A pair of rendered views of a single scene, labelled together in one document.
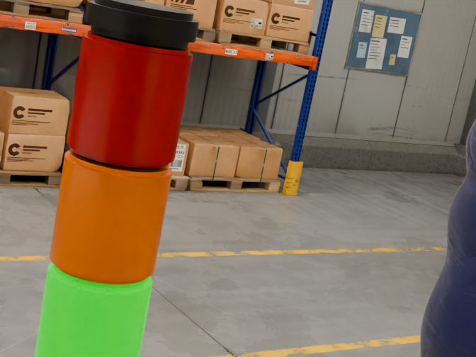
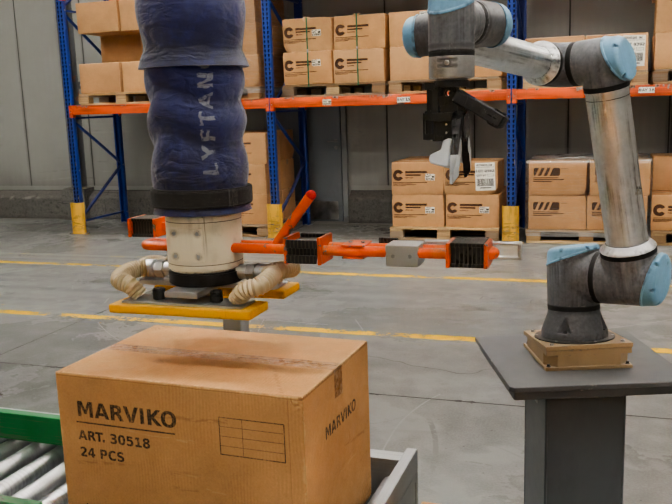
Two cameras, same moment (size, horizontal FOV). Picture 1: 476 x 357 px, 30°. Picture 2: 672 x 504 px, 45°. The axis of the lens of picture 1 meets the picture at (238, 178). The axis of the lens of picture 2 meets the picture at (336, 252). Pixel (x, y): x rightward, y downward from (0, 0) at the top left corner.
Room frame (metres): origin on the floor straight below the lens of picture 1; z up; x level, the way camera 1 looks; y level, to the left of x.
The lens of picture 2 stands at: (0.42, -2.08, 1.51)
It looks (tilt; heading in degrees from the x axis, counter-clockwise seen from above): 10 degrees down; 55
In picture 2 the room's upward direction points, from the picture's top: 2 degrees counter-clockwise
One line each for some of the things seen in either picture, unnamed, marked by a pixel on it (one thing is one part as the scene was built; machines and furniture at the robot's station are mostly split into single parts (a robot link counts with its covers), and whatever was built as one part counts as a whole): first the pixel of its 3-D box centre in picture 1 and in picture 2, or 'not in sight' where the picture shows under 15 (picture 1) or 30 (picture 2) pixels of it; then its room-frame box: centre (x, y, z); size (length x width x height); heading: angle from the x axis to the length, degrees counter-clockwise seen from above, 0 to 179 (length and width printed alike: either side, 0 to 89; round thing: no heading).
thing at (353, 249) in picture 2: not in sight; (305, 238); (1.45, -0.51, 1.21); 0.93 x 0.30 x 0.04; 126
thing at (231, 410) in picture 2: not in sight; (222, 436); (1.24, -0.44, 0.75); 0.60 x 0.40 x 0.40; 123
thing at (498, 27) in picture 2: not in sight; (478, 24); (1.68, -0.84, 1.66); 0.12 x 0.12 x 0.09; 13
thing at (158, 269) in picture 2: not in sight; (206, 273); (1.24, -0.43, 1.14); 0.34 x 0.25 x 0.06; 126
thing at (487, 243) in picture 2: not in sight; (469, 253); (1.58, -0.92, 1.21); 0.08 x 0.07 x 0.05; 126
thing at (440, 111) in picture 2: not in sight; (448, 111); (1.57, -0.87, 1.49); 0.09 x 0.08 x 0.12; 125
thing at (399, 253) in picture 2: not in sight; (405, 253); (1.51, -0.80, 1.20); 0.07 x 0.07 x 0.04; 36
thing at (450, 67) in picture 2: not in sight; (451, 69); (1.57, -0.88, 1.57); 0.10 x 0.09 x 0.05; 35
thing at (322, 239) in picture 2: not in sight; (308, 248); (1.38, -0.63, 1.21); 0.10 x 0.08 x 0.06; 36
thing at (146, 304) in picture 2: not in sight; (187, 300); (1.16, -0.48, 1.10); 0.34 x 0.10 x 0.05; 126
